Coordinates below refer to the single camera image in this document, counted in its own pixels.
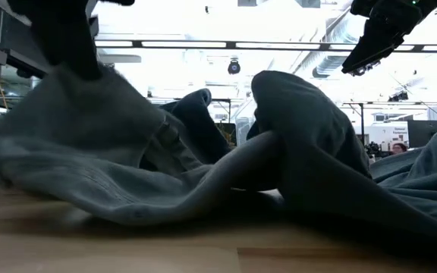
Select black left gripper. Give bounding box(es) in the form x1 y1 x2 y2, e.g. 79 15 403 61
8 0 135 81

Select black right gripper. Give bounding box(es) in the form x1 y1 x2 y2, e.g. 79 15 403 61
341 0 437 77

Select grey baseball cap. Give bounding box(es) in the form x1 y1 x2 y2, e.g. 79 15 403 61
0 64 282 228

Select black ceiling spotlight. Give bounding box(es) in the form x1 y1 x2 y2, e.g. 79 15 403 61
387 90 410 103
227 57 242 76

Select black metal stand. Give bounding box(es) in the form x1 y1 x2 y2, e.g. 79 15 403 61
341 100 367 147

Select white sign board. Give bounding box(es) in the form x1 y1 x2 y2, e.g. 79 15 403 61
368 121 409 152

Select background office plants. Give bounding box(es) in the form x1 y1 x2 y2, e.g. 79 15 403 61
366 140 392 158

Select black computer monitor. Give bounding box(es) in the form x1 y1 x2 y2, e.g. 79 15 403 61
407 120 437 149

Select black ceiling light rail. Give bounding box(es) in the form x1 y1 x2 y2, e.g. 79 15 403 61
95 39 437 54

